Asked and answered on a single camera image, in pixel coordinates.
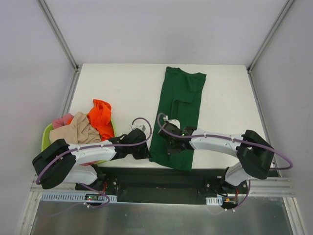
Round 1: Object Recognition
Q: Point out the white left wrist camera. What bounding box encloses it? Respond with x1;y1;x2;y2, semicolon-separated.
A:
131;125;146;132

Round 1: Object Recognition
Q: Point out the lime green plastic basket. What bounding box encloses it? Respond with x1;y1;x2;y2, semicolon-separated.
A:
41;122;115;150

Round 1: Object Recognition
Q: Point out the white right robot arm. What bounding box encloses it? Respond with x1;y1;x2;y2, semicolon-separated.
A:
158;121;274;193

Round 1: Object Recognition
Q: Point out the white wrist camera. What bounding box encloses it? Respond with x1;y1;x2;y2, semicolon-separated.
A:
131;125;146;132
163;116;180;129

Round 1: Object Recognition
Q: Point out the aluminium front rail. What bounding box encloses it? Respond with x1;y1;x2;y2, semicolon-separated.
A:
30;176;296;197

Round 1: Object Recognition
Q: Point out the beige t-shirt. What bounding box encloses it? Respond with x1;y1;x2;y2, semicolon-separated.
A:
49;112;101;144

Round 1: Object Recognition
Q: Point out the right white cable duct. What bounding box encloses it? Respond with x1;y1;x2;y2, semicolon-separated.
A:
205;197;223;206

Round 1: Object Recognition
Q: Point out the left aluminium frame post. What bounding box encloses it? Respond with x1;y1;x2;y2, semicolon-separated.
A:
37;0;79;71

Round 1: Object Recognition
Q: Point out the right aluminium frame post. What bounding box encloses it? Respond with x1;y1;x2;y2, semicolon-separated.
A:
246;0;298;73

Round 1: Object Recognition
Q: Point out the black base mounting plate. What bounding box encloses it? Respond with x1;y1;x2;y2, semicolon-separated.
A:
74;164;279;204

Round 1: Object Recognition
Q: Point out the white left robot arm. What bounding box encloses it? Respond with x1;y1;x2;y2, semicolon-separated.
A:
32;128;150;190

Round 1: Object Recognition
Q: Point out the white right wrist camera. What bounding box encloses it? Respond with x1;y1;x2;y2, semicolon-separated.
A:
163;116;180;129

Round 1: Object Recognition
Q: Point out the aluminium frame post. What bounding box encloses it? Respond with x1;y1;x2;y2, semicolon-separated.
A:
246;0;298;73
37;0;79;71

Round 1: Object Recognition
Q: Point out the left white cable duct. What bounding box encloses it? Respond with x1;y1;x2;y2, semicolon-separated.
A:
41;192;117;203

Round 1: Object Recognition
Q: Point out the pink t-shirt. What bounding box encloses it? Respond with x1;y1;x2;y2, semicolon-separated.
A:
52;113;74;129

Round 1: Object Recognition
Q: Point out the white cable duct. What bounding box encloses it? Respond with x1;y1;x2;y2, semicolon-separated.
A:
205;197;223;206
41;192;117;203

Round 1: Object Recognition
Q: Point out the dark green t-shirt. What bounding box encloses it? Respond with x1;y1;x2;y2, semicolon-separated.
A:
150;67;206;172

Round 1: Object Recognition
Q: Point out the orange t-shirt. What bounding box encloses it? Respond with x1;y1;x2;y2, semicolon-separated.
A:
67;99;115;142

